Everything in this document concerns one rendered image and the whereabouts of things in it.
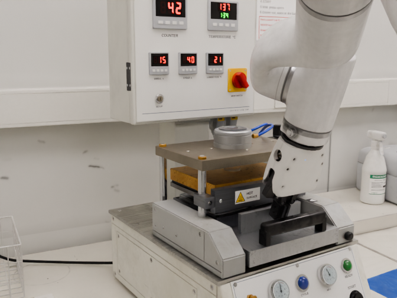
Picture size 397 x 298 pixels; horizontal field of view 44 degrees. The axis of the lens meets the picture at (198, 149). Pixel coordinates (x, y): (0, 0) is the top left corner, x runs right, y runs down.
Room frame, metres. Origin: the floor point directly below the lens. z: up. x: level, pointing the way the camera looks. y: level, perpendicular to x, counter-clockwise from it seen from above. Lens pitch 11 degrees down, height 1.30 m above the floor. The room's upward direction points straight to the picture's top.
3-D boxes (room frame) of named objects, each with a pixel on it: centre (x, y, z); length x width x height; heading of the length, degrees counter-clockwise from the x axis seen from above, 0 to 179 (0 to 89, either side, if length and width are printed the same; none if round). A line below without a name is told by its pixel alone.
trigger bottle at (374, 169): (1.65, -0.61, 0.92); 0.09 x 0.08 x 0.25; 17
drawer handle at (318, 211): (0.85, -0.17, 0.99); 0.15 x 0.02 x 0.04; 123
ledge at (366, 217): (1.60, -0.45, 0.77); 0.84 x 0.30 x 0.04; 117
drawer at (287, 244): (0.97, -0.10, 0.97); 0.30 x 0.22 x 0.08; 33
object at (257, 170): (1.02, -0.08, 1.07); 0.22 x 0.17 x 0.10; 123
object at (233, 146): (1.05, -0.07, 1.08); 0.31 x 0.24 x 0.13; 123
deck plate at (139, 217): (1.04, -0.05, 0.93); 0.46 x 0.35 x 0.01; 33
